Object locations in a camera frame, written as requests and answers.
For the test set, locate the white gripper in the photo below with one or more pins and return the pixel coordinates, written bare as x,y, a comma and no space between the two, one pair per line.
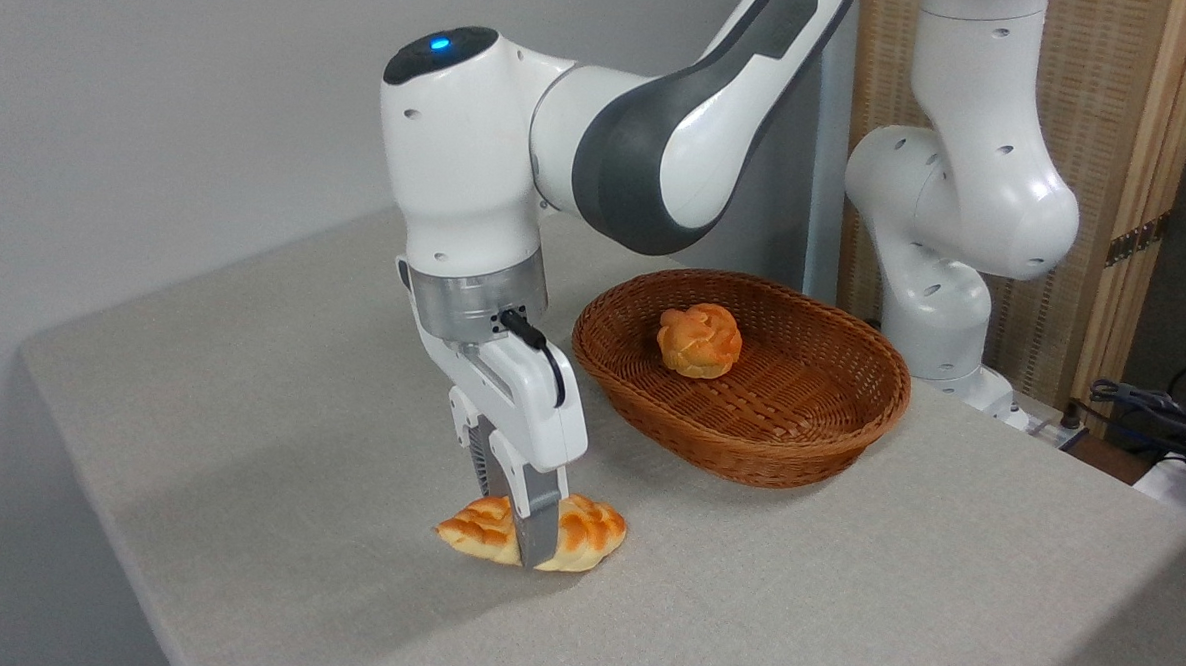
530,410

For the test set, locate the long braided bread loaf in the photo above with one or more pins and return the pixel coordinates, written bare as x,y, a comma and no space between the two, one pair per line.
592,533

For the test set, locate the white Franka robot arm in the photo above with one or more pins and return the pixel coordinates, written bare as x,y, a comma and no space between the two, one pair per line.
461,147

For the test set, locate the round orange bread roll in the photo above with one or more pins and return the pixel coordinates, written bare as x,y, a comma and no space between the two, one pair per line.
698,340

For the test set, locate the brown oval wicker basket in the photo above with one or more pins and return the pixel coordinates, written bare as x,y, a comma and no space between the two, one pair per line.
810,403

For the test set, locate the grey vertical pole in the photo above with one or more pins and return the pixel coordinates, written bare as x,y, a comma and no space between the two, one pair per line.
827,193

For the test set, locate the metal screen hinge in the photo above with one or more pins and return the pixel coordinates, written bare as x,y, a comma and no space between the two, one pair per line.
1138,240

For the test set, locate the wooden woven folding screen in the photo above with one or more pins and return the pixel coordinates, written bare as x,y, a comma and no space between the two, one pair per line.
1114,96

